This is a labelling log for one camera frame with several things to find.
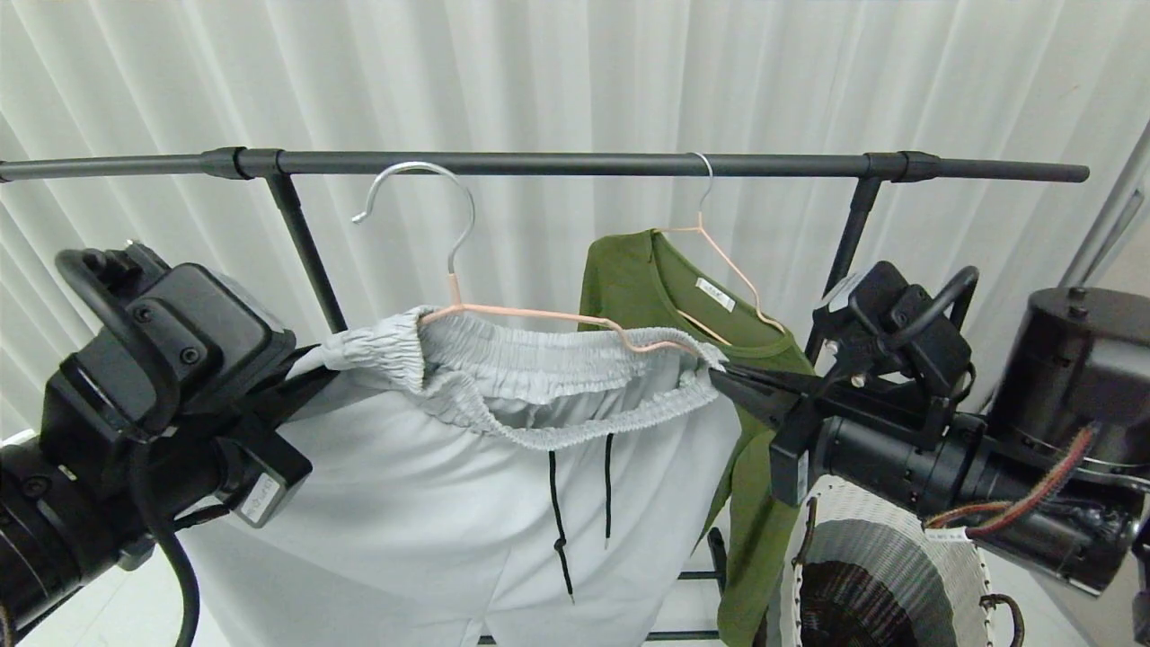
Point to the pink clothes hanger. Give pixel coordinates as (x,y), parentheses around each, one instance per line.
(530,314)
(728,263)

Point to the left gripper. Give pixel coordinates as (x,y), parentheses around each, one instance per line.
(90,530)

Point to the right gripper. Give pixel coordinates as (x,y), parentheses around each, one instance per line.
(898,476)

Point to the white laundry basket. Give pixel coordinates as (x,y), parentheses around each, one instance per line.
(880,539)

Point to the pale grey shorts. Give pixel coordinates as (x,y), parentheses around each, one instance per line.
(404,503)

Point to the black clothes rack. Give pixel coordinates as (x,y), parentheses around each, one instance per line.
(539,163)

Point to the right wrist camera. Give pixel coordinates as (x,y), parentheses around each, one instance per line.
(907,332)

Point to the green printed shirt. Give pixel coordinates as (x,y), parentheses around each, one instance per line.
(629,288)

